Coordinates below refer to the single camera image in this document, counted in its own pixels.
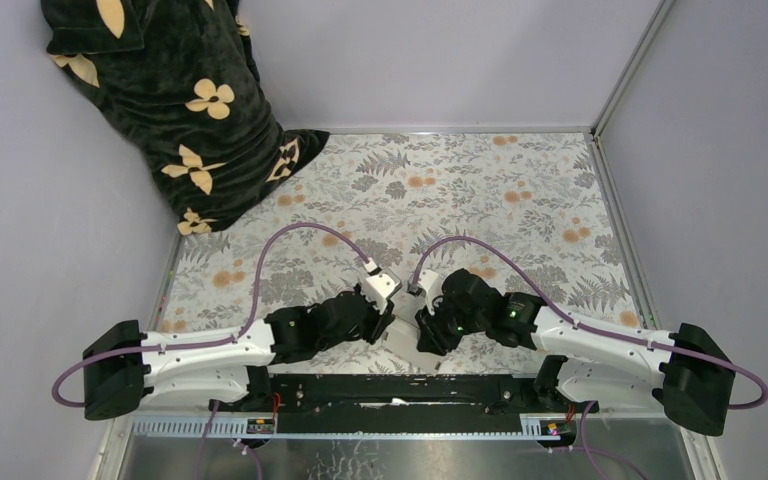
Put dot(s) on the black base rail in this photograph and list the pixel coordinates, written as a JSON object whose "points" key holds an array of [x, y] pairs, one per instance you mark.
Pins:
{"points": [[310, 392]]}

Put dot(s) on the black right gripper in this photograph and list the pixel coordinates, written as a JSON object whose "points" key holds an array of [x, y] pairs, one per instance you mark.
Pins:
{"points": [[432, 337]]}

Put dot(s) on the floral patterned table cloth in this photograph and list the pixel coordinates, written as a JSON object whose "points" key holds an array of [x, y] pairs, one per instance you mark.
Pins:
{"points": [[521, 211]]}

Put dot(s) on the white cardboard paper box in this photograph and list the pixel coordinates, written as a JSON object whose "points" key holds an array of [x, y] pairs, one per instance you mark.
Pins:
{"points": [[401, 339]]}

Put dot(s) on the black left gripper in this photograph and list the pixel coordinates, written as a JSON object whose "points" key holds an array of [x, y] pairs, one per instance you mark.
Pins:
{"points": [[379, 321]]}

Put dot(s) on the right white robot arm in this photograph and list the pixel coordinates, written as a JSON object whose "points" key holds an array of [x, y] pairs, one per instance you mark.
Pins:
{"points": [[683, 372]]}

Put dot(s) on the black floral plush blanket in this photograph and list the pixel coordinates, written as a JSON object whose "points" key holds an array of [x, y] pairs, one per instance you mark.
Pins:
{"points": [[179, 81]]}

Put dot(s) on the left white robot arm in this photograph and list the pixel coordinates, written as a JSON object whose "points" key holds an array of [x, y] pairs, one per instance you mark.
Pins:
{"points": [[127, 369]]}

